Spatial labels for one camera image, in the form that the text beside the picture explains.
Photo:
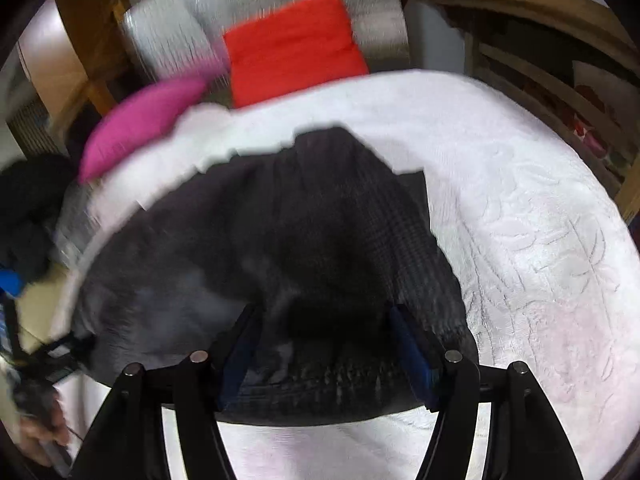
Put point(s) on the red cushion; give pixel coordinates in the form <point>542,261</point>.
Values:
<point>295,55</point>

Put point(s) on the person's left hand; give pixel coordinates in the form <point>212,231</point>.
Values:
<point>45,427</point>

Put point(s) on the wooden shelf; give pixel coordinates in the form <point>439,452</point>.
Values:
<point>550,60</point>

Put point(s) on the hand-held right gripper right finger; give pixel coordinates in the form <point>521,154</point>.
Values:
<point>411,355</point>

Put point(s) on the beige cloth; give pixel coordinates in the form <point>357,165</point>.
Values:
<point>45,310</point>

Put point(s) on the blue cloth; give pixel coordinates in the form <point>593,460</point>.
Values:
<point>10,282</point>

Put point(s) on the wooden table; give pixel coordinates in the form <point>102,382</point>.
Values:
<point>85,35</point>

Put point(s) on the red patterned cloth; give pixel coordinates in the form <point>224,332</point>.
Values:
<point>592,115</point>

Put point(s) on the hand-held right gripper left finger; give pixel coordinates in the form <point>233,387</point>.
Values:
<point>239,360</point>

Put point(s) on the white textured bedspread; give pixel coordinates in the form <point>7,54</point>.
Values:
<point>525,210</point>

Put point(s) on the grey armchair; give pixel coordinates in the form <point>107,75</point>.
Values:
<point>200,15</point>

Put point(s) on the grey cloth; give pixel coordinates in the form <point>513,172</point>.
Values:
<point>72,225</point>

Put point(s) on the dark grey sweater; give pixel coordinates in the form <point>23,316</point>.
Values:
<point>310,240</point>

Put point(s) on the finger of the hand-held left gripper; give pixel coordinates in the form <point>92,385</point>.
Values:
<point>65,350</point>

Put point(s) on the pile of black clothes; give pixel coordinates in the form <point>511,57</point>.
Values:
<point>30,210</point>

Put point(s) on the magenta pillow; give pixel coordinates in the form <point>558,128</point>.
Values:
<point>135,120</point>

